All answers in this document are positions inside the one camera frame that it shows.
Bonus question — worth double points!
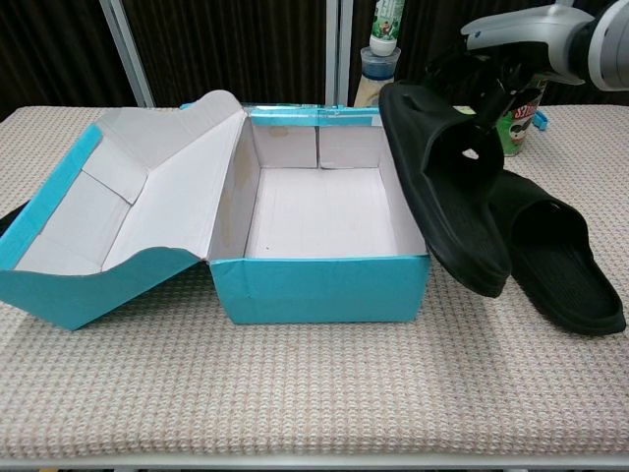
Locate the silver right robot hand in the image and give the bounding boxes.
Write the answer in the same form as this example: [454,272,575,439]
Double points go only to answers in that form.
[426,3,599,137]

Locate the black rubber slipper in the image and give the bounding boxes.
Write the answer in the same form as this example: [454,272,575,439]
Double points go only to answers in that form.
[490,166,628,338]
[377,82,514,299]

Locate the light blue shoe box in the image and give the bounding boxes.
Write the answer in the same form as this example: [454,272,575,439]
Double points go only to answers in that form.
[0,88,433,336]

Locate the black pleated curtain panel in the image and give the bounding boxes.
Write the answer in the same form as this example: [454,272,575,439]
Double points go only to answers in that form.
[0,0,140,122]
[121,0,329,107]
[350,0,559,107]

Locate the green chip can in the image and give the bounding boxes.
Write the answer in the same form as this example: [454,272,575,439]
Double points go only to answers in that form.
[494,73,549,158]

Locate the white green-label bottle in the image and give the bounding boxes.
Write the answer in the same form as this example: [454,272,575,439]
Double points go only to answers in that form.
[369,0,407,57]

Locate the beige dressing bottle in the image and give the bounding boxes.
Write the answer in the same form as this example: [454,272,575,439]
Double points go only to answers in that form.
[353,46,402,107]

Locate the beige waffle tablecloth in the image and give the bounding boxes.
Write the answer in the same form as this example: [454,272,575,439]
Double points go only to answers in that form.
[0,103,629,461]

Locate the silver aluminium partition post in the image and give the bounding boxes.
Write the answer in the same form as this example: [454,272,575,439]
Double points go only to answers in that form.
[323,0,356,106]
[97,0,156,109]

